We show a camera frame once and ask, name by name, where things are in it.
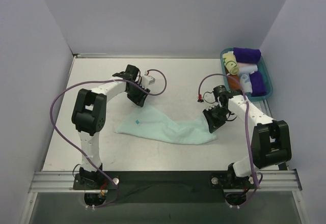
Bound light mint towel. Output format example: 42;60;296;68
115;105;217;145

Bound green and yellow patterned towel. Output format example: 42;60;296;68
222;52;239;75

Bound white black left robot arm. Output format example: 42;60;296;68
72;65;155;189

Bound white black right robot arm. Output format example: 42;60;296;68
203;85;292;188

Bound orange brown rolled towel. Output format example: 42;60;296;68
227;73;241;90

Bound white blue rolled towel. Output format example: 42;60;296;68
238;72;253;94

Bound purple rolled towel right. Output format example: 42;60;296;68
250;71;267;97

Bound purple rolled towel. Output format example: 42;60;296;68
250;71;267;97
233;47;261;64

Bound pink rolled towel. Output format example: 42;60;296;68
237;62;258;73

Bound purple rolled towel top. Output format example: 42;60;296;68
233;47;261;64

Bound teal plastic basket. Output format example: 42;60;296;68
220;47;273;102

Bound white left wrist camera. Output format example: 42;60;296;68
141;75;155;87

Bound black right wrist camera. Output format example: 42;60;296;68
213;85;227;101

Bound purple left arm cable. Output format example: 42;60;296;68
49;68;168;207

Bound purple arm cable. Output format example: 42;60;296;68
49;68;168;207
197;73;263;207

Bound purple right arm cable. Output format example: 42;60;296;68
197;73;263;207

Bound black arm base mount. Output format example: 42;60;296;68
72;171;255;206

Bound aluminium frame rail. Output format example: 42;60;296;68
28;169;304;193

